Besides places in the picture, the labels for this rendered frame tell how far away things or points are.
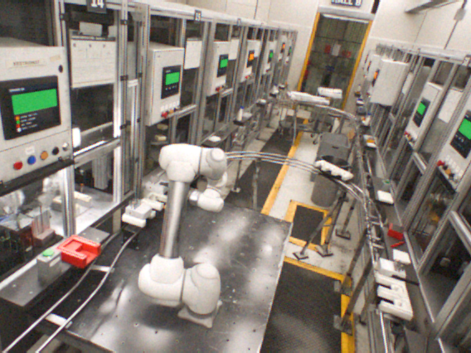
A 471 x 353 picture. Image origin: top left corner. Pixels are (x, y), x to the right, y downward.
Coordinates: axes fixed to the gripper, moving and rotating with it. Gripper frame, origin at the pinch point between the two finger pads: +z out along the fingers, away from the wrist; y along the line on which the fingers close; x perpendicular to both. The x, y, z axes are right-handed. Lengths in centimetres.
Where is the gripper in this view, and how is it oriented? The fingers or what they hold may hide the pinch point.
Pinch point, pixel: (164, 187)
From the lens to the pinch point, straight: 221.6
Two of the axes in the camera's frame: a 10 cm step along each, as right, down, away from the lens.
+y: 1.7, -8.8, -4.4
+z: -9.3, -2.9, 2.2
